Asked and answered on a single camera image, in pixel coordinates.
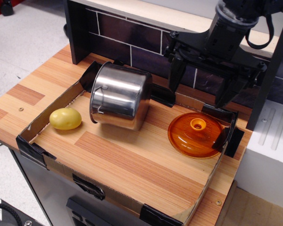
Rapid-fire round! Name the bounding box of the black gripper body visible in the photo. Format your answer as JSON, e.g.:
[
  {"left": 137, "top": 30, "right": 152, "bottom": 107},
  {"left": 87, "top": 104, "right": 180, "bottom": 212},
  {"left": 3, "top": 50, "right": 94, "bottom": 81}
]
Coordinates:
[{"left": 165, "top": 21, "right": 267, "bottom": 81}]

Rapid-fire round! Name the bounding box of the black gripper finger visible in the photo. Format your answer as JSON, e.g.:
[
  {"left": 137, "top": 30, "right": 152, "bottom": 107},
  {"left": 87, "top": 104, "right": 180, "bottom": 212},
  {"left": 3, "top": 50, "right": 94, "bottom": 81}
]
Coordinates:
[
  {"left": 215, "top": 77, "right": 249, "bottom": 108},
  {"left": 168, "top": 53, "right": 187, "bottom": 92}
]

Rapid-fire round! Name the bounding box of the stainless steel metal pot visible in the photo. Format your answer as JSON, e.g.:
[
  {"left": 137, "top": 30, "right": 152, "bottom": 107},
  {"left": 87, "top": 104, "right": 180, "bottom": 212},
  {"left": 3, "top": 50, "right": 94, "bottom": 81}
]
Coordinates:
[{"left": 90, "top": 62, "right": 152, "bottom": 131}]

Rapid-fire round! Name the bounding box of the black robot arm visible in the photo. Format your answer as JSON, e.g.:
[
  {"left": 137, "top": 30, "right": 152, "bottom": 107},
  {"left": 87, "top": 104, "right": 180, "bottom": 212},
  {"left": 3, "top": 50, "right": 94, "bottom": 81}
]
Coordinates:
[{"left": 164, "top": 0, "right": 283, "bottom": 108}]

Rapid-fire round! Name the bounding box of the cardboard fence with black tape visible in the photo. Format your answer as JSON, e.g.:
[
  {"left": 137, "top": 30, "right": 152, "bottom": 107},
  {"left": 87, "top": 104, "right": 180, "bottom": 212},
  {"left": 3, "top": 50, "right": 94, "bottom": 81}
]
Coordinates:
[{"left": 16, "top": 62, "right": 244, "bottom": 226}]

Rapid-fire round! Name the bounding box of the orange transparent pot lid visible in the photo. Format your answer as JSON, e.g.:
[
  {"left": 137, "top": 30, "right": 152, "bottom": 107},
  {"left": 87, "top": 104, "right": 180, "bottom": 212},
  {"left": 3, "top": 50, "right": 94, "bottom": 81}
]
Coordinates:
[{"left": 168, "top": 113, "right": 226, "bottom": 159}]

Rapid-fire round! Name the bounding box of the white drainboard sink unit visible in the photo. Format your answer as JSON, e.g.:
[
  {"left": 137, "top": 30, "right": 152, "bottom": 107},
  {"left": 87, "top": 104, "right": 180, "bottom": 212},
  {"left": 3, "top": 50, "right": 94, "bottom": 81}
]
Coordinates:
[{"left": 235, "top": 100, "right": 283, "bottom": 207}]

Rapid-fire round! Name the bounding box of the yellow potato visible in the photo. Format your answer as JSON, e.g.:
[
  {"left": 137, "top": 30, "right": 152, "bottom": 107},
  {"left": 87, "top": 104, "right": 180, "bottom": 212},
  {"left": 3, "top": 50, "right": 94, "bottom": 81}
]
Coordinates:
[{"left": 49, "top": 108, "right": 82, "bottom": 130}]

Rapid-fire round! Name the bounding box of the black oven control panel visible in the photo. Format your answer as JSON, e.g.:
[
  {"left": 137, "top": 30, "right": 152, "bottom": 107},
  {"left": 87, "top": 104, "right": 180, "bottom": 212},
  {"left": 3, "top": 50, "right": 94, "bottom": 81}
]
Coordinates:
[{"left": 66, "top": 197, "right": 114, "bottom": 226}]

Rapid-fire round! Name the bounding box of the black caster wheel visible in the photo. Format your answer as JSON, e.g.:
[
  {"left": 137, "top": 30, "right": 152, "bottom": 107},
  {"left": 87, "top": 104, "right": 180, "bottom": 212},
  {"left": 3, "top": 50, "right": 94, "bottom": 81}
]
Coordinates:
[{"left": 0, "top": 0, "right": 14, "bottom": 16}]

